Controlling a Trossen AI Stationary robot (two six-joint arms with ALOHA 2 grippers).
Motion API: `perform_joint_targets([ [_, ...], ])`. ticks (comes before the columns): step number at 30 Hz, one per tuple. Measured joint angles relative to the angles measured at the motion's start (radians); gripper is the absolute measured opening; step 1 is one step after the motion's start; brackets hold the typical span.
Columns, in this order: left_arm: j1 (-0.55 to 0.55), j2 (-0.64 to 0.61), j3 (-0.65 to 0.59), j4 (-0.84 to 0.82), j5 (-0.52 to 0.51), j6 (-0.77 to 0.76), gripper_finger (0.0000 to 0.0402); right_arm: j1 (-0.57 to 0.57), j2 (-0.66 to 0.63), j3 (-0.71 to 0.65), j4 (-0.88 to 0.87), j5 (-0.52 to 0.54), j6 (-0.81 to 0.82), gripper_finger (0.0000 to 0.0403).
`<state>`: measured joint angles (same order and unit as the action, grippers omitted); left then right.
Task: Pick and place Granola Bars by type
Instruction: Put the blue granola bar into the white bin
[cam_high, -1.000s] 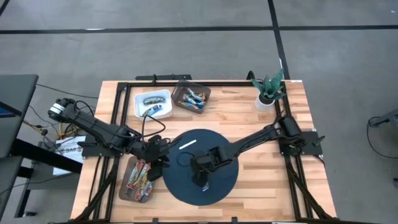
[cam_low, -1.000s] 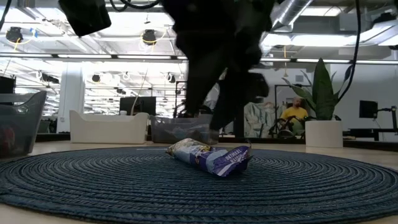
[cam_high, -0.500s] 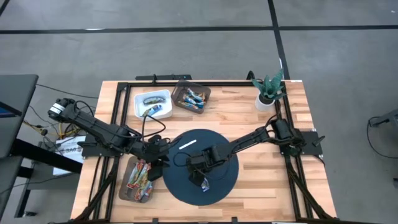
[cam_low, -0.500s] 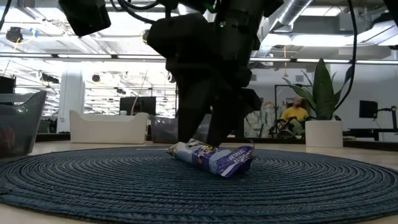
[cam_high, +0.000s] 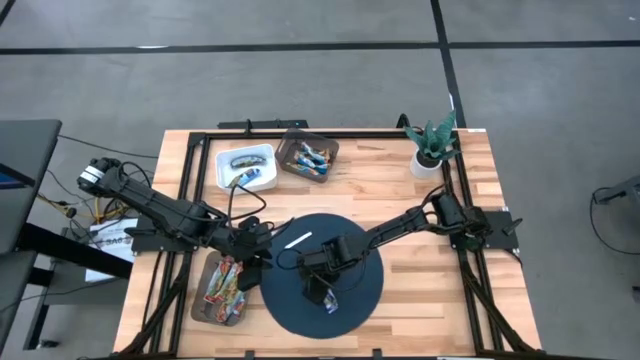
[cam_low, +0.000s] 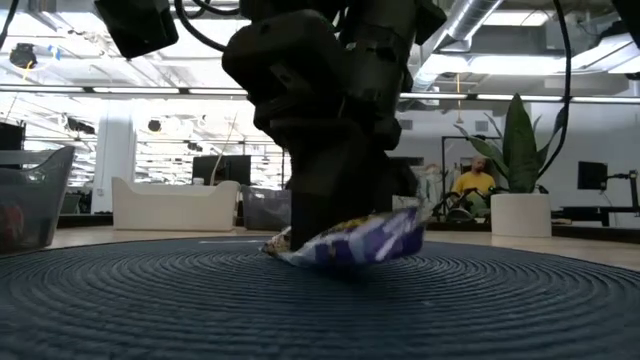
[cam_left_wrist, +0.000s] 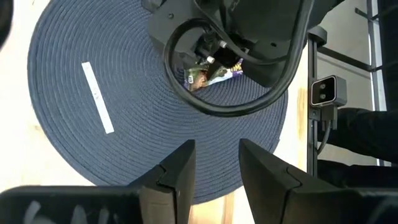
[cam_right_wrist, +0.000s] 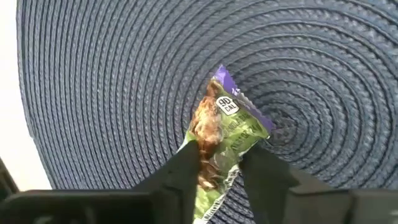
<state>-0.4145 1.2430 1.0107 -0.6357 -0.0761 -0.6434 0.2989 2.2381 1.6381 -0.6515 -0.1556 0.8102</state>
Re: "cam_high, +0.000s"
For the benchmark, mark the white printed cardboard box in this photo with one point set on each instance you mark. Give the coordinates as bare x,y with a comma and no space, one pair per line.
107,250

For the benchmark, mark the black aluminium table frame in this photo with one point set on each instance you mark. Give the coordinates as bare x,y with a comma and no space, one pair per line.
350,135

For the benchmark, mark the grey translucent plastic bin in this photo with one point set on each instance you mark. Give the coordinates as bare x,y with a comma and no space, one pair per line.
202,311
285,147

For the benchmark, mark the monitor with blue screen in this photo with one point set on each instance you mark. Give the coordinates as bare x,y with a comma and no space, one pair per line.
10,179

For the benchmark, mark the green plant in white pot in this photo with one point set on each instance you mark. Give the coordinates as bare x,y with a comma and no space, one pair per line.
430,150

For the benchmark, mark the black table clamp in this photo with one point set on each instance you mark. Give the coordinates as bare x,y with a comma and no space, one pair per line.
249,355
377,355
403,122

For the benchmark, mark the white stick on plate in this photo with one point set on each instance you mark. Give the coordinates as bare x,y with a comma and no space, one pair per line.
298,240

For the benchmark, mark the dark grey desk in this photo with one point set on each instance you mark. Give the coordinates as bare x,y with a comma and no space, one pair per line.
25,190

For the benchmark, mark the round dark blue woven mat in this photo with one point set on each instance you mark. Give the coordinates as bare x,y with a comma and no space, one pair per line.
360,300

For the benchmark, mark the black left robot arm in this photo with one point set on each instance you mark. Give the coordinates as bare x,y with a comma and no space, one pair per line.
160,210

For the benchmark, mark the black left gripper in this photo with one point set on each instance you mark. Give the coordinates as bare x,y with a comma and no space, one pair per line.
250,240

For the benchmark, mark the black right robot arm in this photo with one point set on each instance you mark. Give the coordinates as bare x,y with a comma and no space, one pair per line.
395,227

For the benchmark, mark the granola bar blue ends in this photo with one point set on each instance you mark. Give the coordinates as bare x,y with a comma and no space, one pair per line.
248,162
246,177
331,304

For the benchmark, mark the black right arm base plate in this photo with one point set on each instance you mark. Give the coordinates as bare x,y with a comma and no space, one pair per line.
502,230

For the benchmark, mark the grey metal stand leg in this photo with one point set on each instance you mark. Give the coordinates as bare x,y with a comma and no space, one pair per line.
622,190

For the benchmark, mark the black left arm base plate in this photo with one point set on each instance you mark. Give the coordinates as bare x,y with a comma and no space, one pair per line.
145,240

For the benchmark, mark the granola bar red wrapper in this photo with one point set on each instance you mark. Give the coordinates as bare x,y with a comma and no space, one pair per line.
217,280
234,309
233,280

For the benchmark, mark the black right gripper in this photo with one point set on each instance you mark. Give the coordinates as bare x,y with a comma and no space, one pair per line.
317,265

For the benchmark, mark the white plastic bin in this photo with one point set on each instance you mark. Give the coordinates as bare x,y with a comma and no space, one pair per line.
225,172

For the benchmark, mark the black bar with blue light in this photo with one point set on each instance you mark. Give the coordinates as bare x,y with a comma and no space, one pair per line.
270,124

